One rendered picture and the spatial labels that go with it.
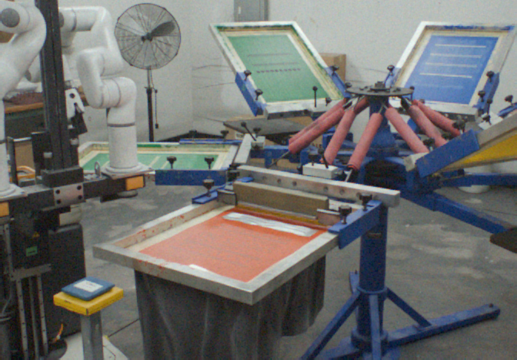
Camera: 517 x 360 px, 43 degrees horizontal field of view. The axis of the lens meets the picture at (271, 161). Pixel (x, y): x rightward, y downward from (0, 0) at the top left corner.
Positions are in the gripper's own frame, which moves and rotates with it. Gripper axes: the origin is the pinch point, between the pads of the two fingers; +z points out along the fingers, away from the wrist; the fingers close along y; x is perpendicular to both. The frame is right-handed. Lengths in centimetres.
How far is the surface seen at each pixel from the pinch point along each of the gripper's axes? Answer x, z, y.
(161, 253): 7, 45, -56
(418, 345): -126, 154, 2
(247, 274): -5, 55, -83
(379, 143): -116, 46, -27
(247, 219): -31, 49, -46
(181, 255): 3, 47, -61
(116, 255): 20, 40, -57
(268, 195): -40, 43, -50
